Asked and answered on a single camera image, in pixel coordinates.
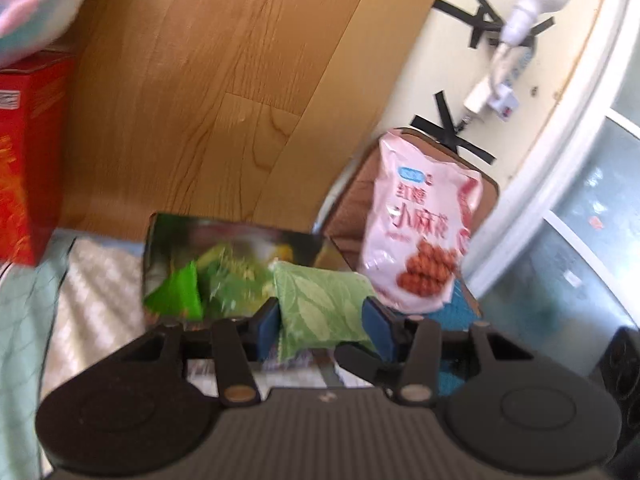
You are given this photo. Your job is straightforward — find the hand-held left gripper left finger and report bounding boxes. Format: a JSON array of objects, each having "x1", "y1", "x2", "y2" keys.
[{"x1": 117, "y1": 297, "x2": 280, "y2": 407}]

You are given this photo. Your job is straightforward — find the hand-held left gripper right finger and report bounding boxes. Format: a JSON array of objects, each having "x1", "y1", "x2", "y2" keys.
[{"x1": 335, "y1": 297, "x2": 533, "y2": 405}]

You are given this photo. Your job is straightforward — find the leaf-print green snack packet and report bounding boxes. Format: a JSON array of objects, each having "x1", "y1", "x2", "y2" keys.
[{"x1": 271, "y1": 259, "x2": 377, "y2": 363}]

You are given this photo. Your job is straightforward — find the teal ribbed mat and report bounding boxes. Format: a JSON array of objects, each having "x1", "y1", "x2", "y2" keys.
[{"x1": 432, "y1": 277, "x2": 485, "y2": 398}]

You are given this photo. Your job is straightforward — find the pink snack bag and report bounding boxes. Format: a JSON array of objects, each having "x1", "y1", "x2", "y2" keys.
[{"x1": 356, "y1": 130, "x2": 484, "y2": 314}]

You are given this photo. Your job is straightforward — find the brown padded stool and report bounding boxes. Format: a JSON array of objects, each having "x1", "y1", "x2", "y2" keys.
[{"x1": 314, "y1": 127, "x2": 501, "y2": 273}]

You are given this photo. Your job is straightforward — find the white quilted blanket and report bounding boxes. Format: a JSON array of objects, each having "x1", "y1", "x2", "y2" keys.
[{"x1": 39, "y1": 236, "x2": 152, "y2": 398}]

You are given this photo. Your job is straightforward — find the white framed glass door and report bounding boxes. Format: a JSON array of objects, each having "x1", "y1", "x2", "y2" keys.
[{"x1": 462, "y1": 0, "x2": 640, "y2": 361}]

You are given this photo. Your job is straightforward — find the black tape strips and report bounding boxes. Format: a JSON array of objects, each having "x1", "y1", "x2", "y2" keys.
[{"x1": 409, "y1": 90, "x2": 497, "y2": 167}]

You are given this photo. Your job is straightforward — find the pale teal bed sheet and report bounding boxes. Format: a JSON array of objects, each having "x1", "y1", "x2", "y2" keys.
[{"x1": 0, "y1": 234, "x2": 77, "y2": 480}]

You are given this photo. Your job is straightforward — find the red cardboard box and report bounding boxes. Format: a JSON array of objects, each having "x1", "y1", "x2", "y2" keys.
[{"x1": 0, "y1": 52, "x2": 77, "y2": 267}]

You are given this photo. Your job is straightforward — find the black tape cross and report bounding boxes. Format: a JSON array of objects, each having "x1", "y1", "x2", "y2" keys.
[{"x1": 431, "y1": 0, "x2": 557, "y2": 52}]

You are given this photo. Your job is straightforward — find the pastel plush toy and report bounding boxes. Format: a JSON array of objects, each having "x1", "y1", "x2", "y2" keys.
[{"x1": 0, "y1": 0, "x2": 103, "y2": 68}]

